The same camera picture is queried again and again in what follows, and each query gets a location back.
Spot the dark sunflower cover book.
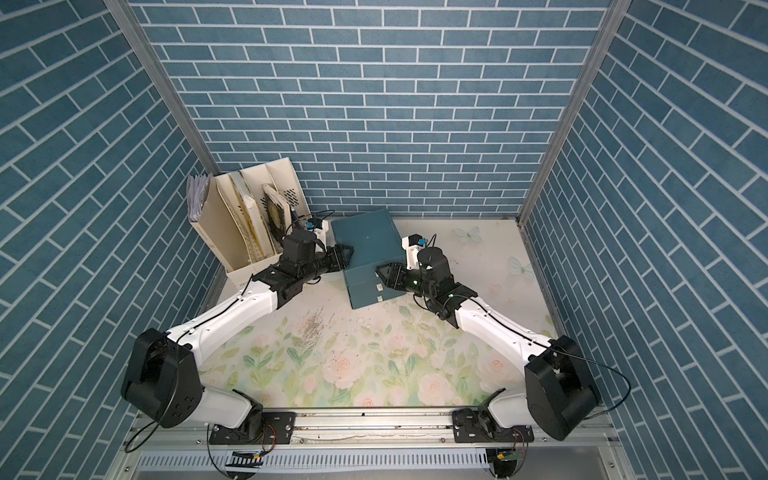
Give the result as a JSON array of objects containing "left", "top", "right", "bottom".
[{"left": 262, "top": 184, "right": 293, "bottom": 247}]

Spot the cream file organizer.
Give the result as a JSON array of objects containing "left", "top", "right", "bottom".
[{"left": 186, "top": 158, "right": 310, "bottom": 286}]

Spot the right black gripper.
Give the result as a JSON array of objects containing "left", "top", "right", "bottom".
[{"left": 376, "top": 263, "right": 437, "bottom": 302}]

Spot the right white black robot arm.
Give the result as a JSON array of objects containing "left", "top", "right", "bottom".
[{"left": 375, "top": 245, "right": 601, "bottom": 440}]

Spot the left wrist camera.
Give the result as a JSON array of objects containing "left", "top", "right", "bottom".
[{"left": 303, "top": 218, "right": 330, "bottom": 243}]

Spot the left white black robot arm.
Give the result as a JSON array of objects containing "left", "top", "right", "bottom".
[{"left": 121, "top": 230, "right": 354, "bottom": 440}]

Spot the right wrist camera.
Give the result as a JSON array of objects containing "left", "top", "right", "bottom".
[{"left": 402, "top": 234, "right": 427, "bottom": 270}]

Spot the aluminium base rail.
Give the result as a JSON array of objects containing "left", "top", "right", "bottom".
[{"left": 106, "top": 407, "right": 634, "bottom": 479}]

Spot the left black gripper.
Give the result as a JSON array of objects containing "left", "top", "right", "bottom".
[{"left": 298, "top": 244, "right": 355, "bottom": 285}]

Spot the yellow cover book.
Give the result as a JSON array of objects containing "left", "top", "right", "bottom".
[{"left": 229, "top": 172, "right": 275, "bottom": 263}]

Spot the teal plastic drawer cabinet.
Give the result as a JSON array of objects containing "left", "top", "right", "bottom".
[{"left": 331, "top": 209, "right": 406, "bottom": 309}]

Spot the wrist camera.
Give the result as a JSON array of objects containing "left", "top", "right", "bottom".
[
  {"left": 303, "top": 218, "right": 330, "bottom": 243},
  {"left": 402, "top": 234, "right": 427, "bottom": 270}
]

